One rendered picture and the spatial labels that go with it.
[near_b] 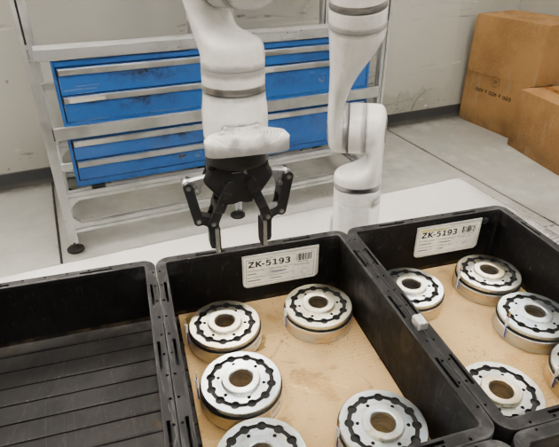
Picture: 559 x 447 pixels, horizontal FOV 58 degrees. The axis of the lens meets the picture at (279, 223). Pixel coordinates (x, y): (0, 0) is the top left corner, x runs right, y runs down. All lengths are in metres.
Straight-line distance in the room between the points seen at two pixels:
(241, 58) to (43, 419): 0.49
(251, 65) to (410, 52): 3.51
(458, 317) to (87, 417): 0.55
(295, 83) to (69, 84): 1.04
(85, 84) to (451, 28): 2.79
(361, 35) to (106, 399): 0.63
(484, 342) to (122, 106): 1.91
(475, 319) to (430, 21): 3.39
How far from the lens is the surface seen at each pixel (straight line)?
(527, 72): 4.00
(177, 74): 2.39
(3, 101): 3.25
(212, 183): 0.61
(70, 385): 0.76
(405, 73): 4.05
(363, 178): 0.95
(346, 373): 0.72
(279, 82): 2.57
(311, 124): 2.71
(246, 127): 0.56
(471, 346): 0.80
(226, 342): 0.71
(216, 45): 0.55
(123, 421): 0.69
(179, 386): 0.58
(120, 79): 2.35
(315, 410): 0.68
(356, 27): 0.83
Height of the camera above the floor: 1.35
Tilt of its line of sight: 31 degrees down
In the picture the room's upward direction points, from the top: straight up
